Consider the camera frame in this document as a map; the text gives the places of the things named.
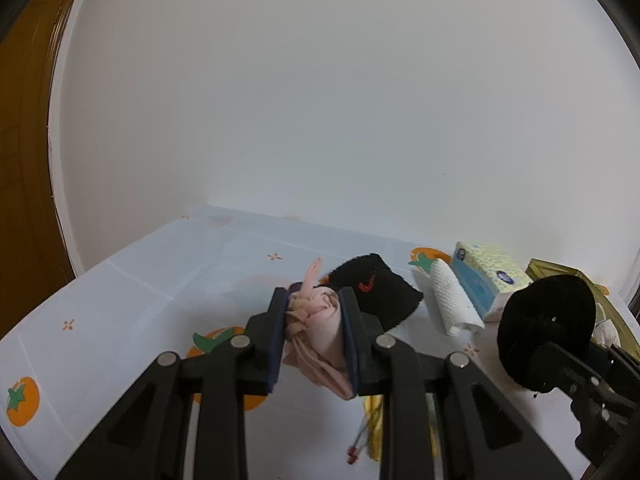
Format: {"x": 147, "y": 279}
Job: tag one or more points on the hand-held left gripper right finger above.
{"x": 351, "y": 352}

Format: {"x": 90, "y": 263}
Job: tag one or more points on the brown wooden door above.
{"x": 25, "y": 160}

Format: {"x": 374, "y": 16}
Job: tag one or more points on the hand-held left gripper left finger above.
{"x": 276, "y": 357}

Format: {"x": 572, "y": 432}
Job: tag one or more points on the red-tipped pen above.
{"x": 357, "y": 445}

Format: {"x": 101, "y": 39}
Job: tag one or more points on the olive green box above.
{"x": 550, "y": 267}

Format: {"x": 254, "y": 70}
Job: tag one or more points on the blue yellow tissue pack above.
{"x": 492, "y": 270}

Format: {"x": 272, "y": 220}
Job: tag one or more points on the pink knotted cloth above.
{"x": 320, "y": 330}

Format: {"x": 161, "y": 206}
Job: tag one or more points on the white paper towel roll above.
{"x": 450, "y": 300}

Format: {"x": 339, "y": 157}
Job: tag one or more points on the plain black fluffy cloth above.
{"x": 545, "y": 305}

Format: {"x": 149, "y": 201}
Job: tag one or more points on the black fluffy cloth red mark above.
{"x": 385, "y": 295}

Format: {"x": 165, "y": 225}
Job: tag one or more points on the persimmon print tablecloth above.
{"x": 125, "y": 310}

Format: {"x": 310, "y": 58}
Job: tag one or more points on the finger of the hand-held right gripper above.
{"x": 565, "y": 362}

